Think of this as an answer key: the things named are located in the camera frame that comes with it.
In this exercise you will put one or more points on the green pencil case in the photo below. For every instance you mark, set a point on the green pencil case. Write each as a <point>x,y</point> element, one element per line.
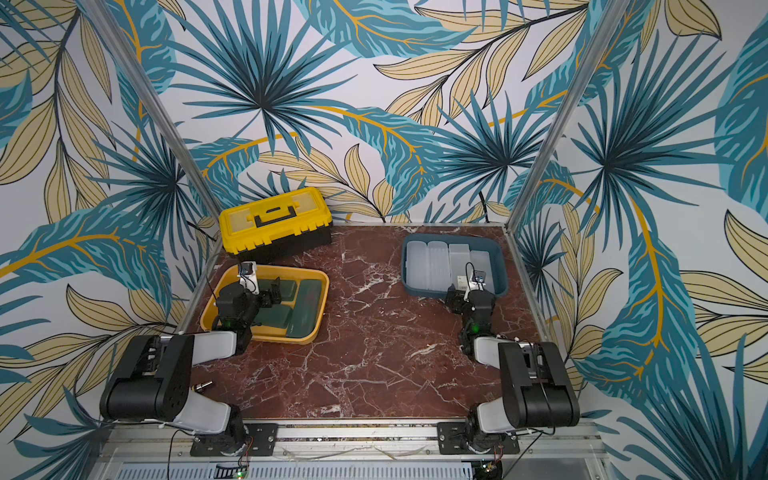
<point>288,290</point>
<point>276,316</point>
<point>303,317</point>

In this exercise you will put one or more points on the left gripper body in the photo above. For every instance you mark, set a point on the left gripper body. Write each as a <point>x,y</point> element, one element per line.
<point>265,301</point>

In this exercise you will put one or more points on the yellow black screwdriver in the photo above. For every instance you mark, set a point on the yellow black screwdriver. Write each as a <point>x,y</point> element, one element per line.
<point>202,386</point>

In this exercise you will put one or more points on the yellow black toolbox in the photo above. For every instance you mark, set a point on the yellow black toolbox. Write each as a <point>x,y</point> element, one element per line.
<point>277,227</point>

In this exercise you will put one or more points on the clear case stack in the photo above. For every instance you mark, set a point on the clear case stack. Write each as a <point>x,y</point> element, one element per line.
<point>481,261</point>

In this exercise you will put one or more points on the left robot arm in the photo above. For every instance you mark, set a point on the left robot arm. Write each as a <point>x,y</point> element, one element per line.
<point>152,381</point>

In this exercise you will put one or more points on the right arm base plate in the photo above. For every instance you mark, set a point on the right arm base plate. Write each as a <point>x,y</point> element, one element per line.
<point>465,438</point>

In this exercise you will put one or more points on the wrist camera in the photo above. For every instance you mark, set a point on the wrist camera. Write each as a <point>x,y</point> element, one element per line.
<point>475,282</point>
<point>247,274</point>

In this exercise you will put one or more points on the clear ribbed case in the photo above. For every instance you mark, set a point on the clear ribbed case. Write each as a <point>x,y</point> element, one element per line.
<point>417,265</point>

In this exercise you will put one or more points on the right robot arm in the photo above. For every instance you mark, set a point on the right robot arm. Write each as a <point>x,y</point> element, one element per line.
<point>536,393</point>

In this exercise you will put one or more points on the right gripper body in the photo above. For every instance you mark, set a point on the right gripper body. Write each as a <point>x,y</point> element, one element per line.
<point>455,298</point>

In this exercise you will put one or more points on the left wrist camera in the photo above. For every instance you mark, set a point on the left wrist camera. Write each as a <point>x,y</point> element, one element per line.
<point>247,274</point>

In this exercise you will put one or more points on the clear case with barcode label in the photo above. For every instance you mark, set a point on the clear case with barcode label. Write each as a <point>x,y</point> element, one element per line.
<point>461,266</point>

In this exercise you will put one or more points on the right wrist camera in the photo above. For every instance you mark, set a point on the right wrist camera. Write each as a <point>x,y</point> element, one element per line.
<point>475,282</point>

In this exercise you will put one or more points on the teal plastic tray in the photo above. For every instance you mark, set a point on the teal plastic tray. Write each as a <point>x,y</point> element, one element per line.
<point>474,243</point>

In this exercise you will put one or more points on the clear case with red pen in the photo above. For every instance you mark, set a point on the clear case with red pen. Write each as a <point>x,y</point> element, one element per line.
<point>440,273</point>

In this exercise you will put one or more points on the aluminium front rail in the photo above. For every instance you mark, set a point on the aluminium front rail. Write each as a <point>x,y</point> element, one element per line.
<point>358,449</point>

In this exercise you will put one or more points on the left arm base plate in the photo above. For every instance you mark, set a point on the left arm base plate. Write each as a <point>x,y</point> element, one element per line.
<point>250,439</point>

